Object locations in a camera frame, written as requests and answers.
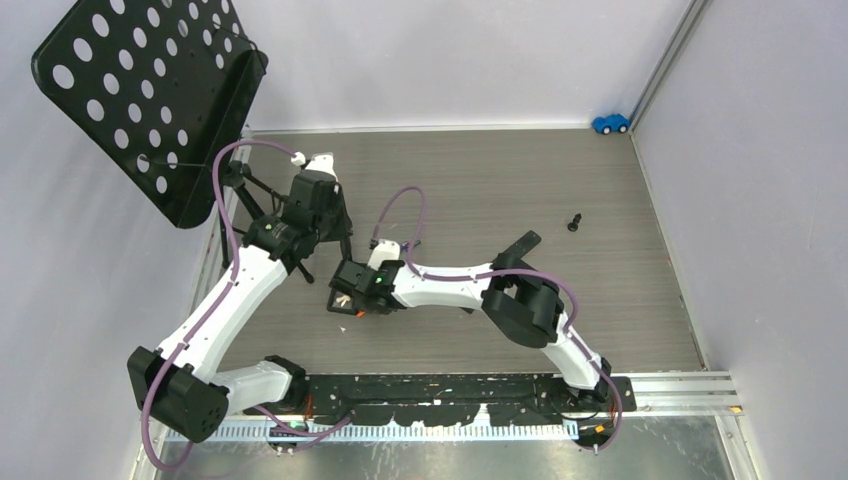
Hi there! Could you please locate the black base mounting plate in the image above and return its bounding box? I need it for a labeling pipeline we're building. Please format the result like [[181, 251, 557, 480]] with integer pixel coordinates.
[[266, 373, 636, 427]]

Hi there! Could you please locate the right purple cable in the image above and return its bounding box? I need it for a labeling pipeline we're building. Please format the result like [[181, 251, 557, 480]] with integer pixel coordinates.
[[370, 186, 625, 452]]

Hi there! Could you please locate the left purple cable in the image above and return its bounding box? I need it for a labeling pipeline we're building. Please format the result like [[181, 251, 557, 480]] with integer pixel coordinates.
[[140, 139, 307, 473]]

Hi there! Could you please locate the purple cable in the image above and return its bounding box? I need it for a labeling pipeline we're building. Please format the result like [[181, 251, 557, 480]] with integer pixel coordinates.
[[370, 186, 625, 452], [140, 139, 307, 473]]

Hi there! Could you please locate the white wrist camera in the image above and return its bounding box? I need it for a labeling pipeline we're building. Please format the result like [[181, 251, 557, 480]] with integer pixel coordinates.
[[367, 239, 401, 270], [305, 152, 338, 179]]

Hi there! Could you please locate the blue toy car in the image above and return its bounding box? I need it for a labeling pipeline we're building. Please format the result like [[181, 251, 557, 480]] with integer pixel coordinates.
[[591, 113, 631, 135]]

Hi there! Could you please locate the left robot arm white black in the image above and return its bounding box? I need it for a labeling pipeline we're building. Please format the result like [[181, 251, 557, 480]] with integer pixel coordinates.
[[127, 169, 352, 443]]

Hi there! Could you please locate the small black knob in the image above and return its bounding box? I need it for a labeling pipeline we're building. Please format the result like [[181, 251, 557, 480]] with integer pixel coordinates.
[[566, 213, 582, 232]]

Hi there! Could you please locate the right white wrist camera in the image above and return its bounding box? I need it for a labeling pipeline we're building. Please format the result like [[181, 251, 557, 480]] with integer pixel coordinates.
[[367, 239, 401, 270]]

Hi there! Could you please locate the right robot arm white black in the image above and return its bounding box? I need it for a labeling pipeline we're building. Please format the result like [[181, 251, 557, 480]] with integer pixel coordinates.
[[327, 260, 622, 411]]

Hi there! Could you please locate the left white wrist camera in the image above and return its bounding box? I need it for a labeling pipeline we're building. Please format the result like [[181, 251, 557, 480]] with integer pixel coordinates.
[[305, 152, 338, 179]]

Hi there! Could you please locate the black perforated music stand tray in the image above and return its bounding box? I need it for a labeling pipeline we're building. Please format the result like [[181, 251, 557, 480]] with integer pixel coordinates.
[[31, 1, 269, 229]]

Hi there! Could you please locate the small black square tray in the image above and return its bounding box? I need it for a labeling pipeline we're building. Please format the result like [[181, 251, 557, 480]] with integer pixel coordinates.
[[326, 288, 358, 315]]

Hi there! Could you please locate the black remote plain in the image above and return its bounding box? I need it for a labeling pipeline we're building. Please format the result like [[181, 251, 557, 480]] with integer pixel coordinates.
[[491, 230, 542, 270]]

